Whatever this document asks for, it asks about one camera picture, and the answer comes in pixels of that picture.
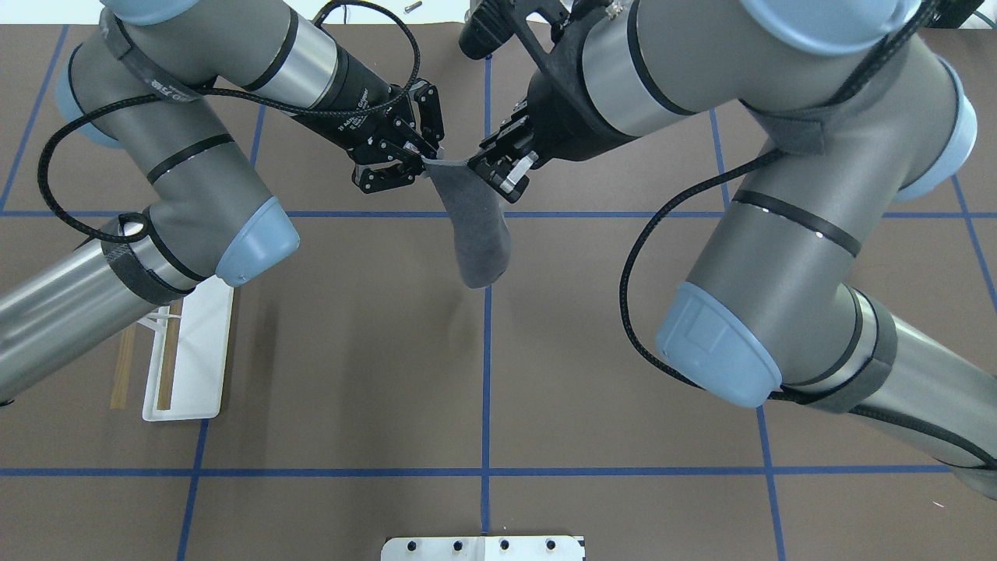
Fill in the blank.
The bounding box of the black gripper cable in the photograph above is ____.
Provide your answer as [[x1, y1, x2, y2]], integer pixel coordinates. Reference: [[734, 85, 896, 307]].
[[619, 148, 997, 476]]

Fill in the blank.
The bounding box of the white pedestal column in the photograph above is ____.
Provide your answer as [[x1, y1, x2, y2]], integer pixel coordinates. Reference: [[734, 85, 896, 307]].
[[379, 535, 587, 560]]

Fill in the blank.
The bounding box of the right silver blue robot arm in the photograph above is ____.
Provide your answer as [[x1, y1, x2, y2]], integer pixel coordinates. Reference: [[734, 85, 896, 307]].
[[460, 1, 996, 499]]

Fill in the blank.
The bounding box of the white rack with wooden bars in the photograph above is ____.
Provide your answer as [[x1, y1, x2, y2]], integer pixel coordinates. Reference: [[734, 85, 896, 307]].
[[110, 277, 234, 422]]

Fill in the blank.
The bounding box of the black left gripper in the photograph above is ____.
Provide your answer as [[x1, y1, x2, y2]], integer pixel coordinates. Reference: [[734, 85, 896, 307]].
[[296, 47, 446, 193]]

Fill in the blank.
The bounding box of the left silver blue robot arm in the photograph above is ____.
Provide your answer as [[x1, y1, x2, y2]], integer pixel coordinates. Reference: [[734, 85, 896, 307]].
[[2, 1, 444, 405]]

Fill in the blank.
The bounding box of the grey and blue towel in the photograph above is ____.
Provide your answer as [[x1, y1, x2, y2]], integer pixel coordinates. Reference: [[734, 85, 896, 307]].
[[423, 157, 512, 290]]

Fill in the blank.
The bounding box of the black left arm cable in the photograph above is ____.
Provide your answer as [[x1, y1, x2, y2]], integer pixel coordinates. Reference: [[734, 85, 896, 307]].
[[37, 0, 422, 244]]

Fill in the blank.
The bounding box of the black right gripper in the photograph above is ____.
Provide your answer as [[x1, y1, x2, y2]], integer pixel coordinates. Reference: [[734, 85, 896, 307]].
[[467, 72, 636, 203]]

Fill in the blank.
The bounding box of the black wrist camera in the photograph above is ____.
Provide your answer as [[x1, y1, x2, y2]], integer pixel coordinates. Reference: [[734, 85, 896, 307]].
[[459, 0, 577, 61]]

